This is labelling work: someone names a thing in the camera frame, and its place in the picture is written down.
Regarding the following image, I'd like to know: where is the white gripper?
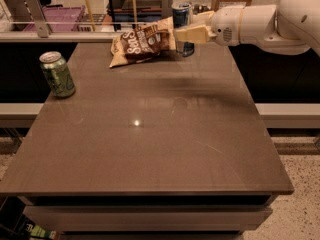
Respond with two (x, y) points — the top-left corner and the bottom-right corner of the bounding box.
(174, 6), (244, 46)

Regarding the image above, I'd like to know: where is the blue silver redbull can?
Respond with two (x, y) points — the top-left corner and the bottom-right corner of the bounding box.
(172, 1), (194, 57)

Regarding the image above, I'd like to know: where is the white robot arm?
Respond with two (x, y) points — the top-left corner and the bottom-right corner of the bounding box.
(174, 0), (320, 55)

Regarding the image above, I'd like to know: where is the brown chip bag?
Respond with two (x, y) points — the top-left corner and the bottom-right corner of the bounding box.
(109, 17), (176, 68)

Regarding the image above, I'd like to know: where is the green soda can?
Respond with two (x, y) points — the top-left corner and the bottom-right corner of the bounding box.
(39, 51), (76, 98)

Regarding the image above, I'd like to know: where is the yellow pole right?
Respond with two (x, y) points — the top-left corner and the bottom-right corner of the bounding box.
(132, 0), (138, 29)

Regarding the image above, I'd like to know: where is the yellow pole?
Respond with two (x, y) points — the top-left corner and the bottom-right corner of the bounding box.
(85, 0), (96, 32)
(132, 0), (138, 29)

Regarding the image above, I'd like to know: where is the yellow pole left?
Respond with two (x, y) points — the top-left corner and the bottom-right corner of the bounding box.
(85, 0), (96, 32)

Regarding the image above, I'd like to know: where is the purple plastic crate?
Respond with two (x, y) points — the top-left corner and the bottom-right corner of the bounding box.
(22, 5), (86, 33)

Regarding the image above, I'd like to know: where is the grey table drawer front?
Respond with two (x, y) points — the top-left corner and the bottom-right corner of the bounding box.
(24, 206), (272, 232)

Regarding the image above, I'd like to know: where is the green packet under table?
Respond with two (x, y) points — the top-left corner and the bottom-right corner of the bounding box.
(17, 216), (60, 240)

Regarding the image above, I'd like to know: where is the middle metal railing bracket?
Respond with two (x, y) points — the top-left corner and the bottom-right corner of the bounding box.
(161, 0), (173, 18)

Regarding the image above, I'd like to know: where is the metal railing bracket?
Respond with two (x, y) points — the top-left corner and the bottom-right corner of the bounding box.
(161, 0), (173, 18)
(25, 0), (51, 38)

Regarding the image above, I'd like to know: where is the left metal railing bracket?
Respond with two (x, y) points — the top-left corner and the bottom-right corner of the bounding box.
(25, 0), (51, 38)

